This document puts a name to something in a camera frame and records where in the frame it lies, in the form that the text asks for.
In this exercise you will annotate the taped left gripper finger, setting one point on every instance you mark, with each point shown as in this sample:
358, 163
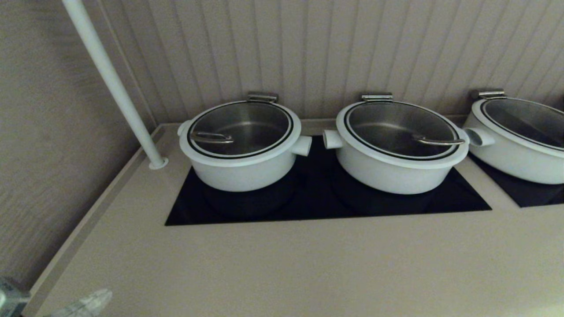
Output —
83, 304
90, 312

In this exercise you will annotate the glass lid with white rim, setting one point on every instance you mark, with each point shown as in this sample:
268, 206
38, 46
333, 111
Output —
387, 127
251, 127
524, 119

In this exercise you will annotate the white pot with steel insert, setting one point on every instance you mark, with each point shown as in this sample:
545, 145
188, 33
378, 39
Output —
387, 178
520, 167
242, 176

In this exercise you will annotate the white support pole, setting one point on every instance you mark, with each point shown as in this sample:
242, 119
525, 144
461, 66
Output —
110, 79

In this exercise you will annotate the large black induction cooktop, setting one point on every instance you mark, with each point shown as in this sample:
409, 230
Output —
308, 198

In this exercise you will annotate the small black induction cooktop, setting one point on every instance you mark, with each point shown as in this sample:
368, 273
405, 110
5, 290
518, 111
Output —
533, 193

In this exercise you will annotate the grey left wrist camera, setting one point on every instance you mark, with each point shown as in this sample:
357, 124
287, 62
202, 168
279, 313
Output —
11, 297

